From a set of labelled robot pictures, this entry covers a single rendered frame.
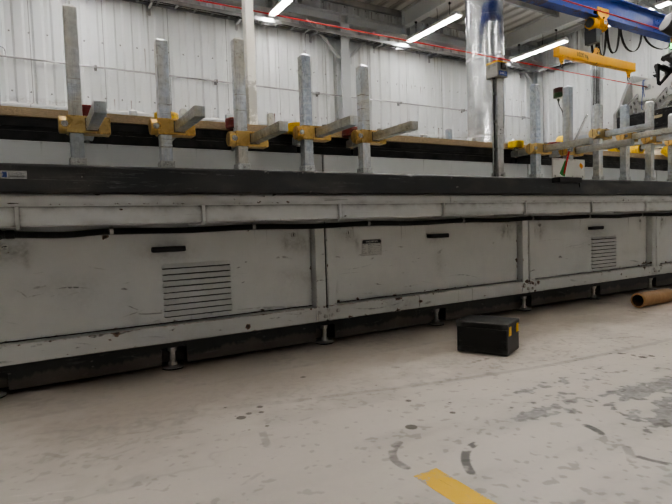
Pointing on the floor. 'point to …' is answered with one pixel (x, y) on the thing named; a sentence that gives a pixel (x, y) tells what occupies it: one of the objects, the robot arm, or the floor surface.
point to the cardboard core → (651, 297)
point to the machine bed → (288, 261)
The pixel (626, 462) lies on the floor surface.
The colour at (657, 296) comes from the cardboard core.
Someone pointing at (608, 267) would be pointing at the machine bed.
